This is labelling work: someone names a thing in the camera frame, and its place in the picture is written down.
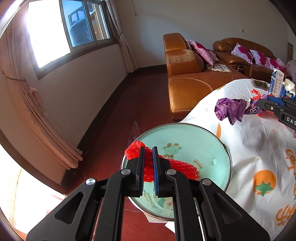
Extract pink floral pillow middle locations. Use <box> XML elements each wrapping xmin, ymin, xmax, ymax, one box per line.
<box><xmin>250</xmin><ymin>50</ymin><xmax>269</xmax><ymax>68</ymax></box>

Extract tall white milk carton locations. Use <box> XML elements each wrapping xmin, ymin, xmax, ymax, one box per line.
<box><xmin>268</xmin><ymin>68</ymin><xmax>285</xmax><ymax>97</ymax></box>

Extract brown leather chaise sofa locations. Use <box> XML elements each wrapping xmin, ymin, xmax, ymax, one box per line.
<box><xmin>163</xmin><ymin>33</ymin><xmax>246</xmax><ymax>121</ymax></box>

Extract purple snack wrapper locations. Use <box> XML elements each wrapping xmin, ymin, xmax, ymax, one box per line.
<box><xmin>214</xmin><ymin>98</ymin><xmax>266</xmax><ymax>125</ymax></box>

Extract beige right curtain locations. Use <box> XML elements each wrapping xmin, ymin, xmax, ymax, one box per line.
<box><xmin>106</xmin><ymin>0</ymin><xmax>137</xmax><ymax>73</ymax></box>

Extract window with brown frame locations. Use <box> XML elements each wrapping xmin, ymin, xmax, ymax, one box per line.
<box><xmin>25</xmin><ymin>1</ymin><xmax>117</xmax><ymax>79</ymax></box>

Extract pink covered chair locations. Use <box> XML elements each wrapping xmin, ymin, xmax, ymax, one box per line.
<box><xmin>287</xmin><ymin>60</ymin><xmax>296</xmax><ymax>83</ymax></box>

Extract blue Look milk carton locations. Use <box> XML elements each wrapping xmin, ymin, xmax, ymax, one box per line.
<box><xmin>280</xmin><ymin>78</ymin><xmax>295</xmax><ymax>99</ymax></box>

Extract red foam fruit net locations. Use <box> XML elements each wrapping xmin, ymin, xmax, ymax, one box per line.
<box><xmin>124</xmin><ymin>140</ymin><xmax>200</xmax><ymax>182</ymax></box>

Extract pink floral pillow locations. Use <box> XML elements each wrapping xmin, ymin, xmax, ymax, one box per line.
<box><xmin>250</xmin><ymin>50</ymin><xmax>269</xmax><ymax>68</ymax></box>
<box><xmin>231</xmin><ymin>43</ymin><xmax>253</xmax><ymax>64</ymax></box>
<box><xmin>266</xmin><ymin>57</ymin><xmax>287</xmax><ymax>72</ymax></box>

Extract checkered cloth on sofa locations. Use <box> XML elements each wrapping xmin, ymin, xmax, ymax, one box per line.
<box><xmin>206</xmin><ymin>64</ymin><xmax>232</xmax><ymax>73</ymax></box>

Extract pink pillow on chaise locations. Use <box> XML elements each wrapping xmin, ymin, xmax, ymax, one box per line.
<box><xmin>186</xmin><ymin>40</ymin><xmax>219</xmax><ymax>66</ymax></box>

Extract mint green trash bin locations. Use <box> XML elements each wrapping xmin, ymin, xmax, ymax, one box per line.
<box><xmin>122</xmin><ymin>123</ymin><xmax>232</xmax><ymax>220</ymax></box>

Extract dark seaweed snack packet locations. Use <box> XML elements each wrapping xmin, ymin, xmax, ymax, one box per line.
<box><xmin>251</xmin><ymin>78</ymin><xmax>269</xmax><ymax>91</ymax></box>

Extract pink floral pillow left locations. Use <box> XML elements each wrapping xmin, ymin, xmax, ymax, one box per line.
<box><xmin>231</xmin><ymin>43</ymin><xmax>253</xmax><ymax>64</ymax></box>

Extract pink floral pillow right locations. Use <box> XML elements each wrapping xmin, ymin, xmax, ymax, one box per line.
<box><xmin>266</xmin><ymin>57</ymin><xmax>287</xmax><ymax>72</ymax></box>

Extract white orange printed tablecloth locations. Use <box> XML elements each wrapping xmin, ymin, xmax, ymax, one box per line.
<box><xmin>184</xmin><ymin>79</ymin><xmax>295</xmax><ymax>240</ymax></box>

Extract red plastic bag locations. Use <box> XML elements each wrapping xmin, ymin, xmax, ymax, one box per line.
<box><xmin>251</xmin><ymin>89</ymin><xmax>267</xmax><ymax>101</ymax></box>

